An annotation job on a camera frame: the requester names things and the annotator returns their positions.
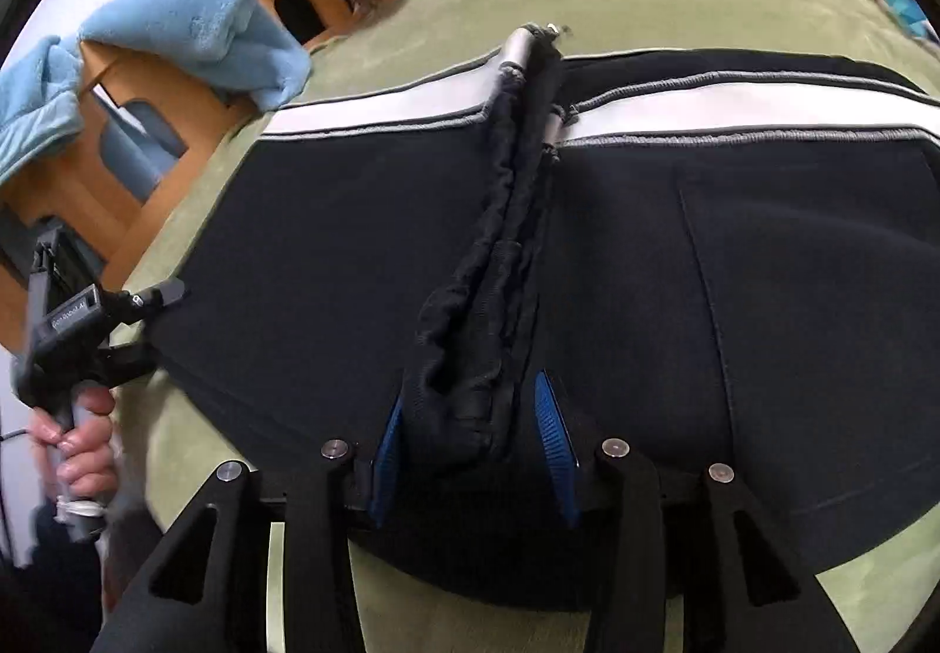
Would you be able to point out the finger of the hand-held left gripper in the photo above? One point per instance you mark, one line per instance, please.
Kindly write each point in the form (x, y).
(132, 363)
(150, 300)

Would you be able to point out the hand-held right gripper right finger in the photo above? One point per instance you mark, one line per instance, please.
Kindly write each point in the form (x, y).
(554, 447)

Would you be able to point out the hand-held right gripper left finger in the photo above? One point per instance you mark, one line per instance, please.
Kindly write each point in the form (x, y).
(385, 462)

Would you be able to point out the black pants with white stripe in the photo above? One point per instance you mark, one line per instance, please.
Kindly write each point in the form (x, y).
(330, 219)

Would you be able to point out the person's left hand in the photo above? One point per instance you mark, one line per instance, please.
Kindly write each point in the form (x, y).
(92, 462)

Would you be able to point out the light blue fleece garment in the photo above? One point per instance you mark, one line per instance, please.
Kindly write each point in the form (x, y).
(33, 109)
(183, 14)

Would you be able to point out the person's dark clothing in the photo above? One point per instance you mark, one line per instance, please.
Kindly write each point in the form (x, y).
(59, 587)

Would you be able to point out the geometric patterned cushion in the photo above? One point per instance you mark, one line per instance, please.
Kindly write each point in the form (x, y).
(910, 14)

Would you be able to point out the wooden bed frame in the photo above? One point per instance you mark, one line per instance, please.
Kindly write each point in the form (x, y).
(66, 190)

